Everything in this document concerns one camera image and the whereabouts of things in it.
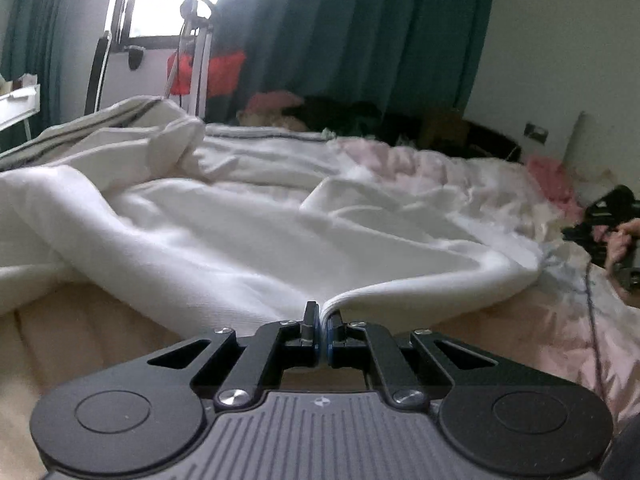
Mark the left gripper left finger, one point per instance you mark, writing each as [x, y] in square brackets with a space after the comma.
[235, 372]

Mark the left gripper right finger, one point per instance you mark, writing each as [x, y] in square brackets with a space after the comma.
[409, 370]

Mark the white sweatpants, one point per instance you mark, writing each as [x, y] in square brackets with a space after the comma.
[197, 225]

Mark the black clothes pile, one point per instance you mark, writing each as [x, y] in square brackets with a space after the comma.
[435, 129]

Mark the person right hand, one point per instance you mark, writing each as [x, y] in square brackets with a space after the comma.
[618, 243]

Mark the pink garment on bed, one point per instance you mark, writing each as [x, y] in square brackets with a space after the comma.
[555, 184]

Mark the pink plush pillow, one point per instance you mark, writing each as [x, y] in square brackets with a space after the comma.
[272, 101]

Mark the dark teal right curtain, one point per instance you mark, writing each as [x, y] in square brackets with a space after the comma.
[404, 56]

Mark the dark teal curtain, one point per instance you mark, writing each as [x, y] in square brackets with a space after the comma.
[404, 56]
[34, 45]

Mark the red bag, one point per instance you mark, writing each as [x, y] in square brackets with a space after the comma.
[222, 75]

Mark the black upright stand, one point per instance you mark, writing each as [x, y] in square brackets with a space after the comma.
[135, 55]

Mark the white vanity desk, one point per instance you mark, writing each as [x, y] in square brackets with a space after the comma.
[19, 101]

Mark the silver tripod stand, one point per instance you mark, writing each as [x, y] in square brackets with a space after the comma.
[198, 26]

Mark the dark teal left curtain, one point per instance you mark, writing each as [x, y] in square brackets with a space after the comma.
[34, 45]

